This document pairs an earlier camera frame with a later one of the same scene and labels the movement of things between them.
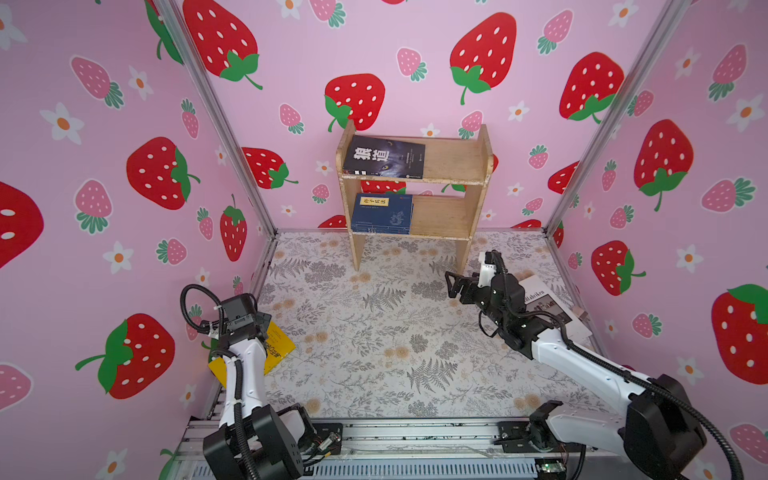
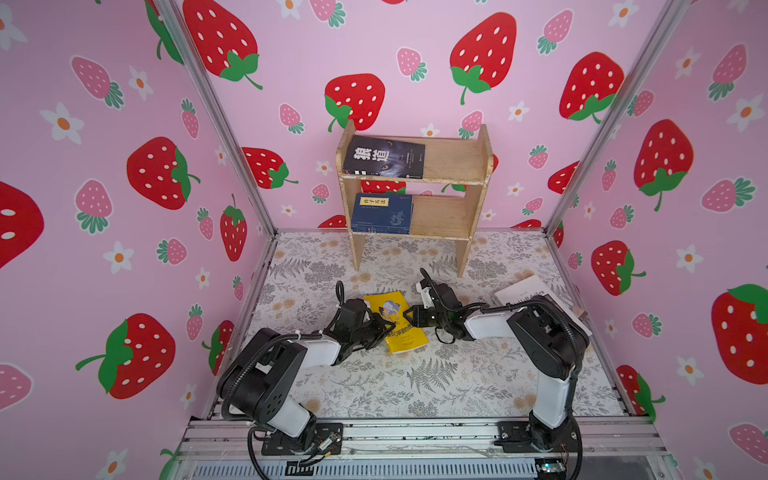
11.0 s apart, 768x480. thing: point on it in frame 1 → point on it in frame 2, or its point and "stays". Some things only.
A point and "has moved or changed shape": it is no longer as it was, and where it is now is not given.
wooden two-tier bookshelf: x=448 y=161 stays
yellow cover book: x=277 y=345 has moved or changed shape
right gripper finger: x=458 y=283 → x=415 y=315
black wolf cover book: x=384 y=157 stays
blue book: x=382 y=213 stays
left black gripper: x=260 y=323 → x=376 y=320
